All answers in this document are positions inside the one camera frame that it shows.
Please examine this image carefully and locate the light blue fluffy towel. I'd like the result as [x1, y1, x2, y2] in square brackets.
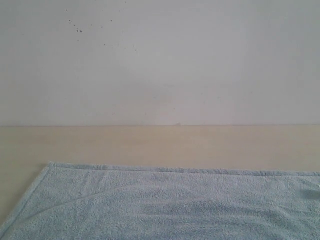
[0, 163, 320, 240]

